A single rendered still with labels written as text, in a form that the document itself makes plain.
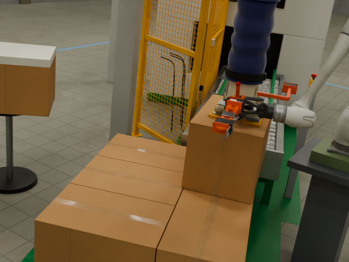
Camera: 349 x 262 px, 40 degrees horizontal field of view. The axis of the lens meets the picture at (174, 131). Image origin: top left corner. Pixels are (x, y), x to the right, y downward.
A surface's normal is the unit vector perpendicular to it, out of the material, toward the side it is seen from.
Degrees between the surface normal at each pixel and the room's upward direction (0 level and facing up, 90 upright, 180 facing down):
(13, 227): 0
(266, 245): 0
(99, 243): 90
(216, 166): 90
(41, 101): 90
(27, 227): 0
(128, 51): 90
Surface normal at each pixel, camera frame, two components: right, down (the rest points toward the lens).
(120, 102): -0.22, 0.34
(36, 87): 0.13, 0.38
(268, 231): 0.11, -0.92
